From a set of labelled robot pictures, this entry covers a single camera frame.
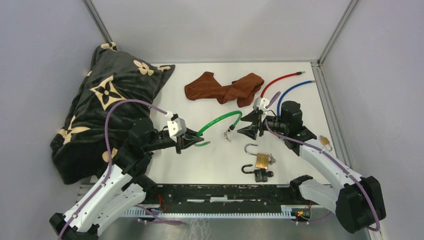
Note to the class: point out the green cable lock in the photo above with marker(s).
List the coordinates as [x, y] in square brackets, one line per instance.
[237, 113]

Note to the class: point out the black padlock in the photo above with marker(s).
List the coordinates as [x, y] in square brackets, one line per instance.
[260, 174]

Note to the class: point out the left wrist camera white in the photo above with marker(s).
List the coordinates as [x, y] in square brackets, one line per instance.
[176, 126]

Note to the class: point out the blue cable lock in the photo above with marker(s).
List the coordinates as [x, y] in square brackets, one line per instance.
[280, 100]

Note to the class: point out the red cable lock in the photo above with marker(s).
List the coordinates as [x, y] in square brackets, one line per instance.
[280, 78]

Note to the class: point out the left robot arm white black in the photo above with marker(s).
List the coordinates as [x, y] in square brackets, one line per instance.
[124, 184]

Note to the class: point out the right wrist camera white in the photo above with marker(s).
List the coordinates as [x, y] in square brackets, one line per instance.
[261, 104]

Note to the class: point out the silver padlock keys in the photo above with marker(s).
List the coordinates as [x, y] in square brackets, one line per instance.
[271, 159]

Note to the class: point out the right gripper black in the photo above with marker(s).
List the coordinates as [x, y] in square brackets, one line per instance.
[255, 117]

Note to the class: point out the green lock keys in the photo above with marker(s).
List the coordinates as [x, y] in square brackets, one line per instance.
[227, 133]

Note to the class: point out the small brass padlock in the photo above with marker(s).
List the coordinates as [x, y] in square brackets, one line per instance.
[325, 143]

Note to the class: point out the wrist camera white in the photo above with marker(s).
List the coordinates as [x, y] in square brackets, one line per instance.
[176, 126]
[261, 104]

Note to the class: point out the black floral blanket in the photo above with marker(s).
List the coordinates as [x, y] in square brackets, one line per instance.
[116, 92]

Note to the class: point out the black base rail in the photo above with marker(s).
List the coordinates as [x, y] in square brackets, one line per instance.
[223, 199]

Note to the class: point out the brown cloth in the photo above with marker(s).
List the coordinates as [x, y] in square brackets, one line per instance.
[242, 90]

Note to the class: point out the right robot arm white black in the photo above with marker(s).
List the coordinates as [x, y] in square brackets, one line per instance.
[356, 201]

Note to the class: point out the open brass padlock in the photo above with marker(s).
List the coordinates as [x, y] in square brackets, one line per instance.
[262, 160]

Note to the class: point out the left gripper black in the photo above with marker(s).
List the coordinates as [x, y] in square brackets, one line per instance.
[187, 140]

